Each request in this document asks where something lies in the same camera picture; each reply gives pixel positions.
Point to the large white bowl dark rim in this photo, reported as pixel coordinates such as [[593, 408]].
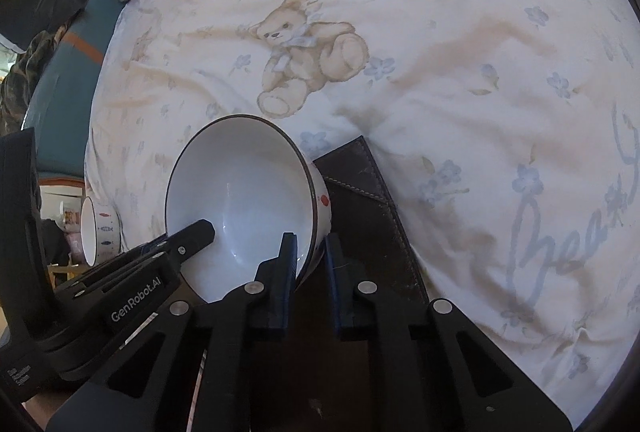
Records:
[[252, 183]]

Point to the camouflage jacket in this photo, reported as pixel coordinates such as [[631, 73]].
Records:
[[19, 85]]

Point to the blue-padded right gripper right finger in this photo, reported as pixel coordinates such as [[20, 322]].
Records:
[[341, 284]]

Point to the dark brown placemat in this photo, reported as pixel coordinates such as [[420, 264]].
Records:
[[365, 217]]

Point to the white floral bed sheet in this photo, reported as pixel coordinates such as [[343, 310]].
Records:
[[506, 130]]

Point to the teal mattress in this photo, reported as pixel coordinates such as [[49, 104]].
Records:
[[60, 108]]

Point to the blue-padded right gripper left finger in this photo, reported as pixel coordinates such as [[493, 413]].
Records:
[[278, 276]]

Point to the small white fish-pattern bowl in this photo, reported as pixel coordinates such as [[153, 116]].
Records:
[[99, 231]]

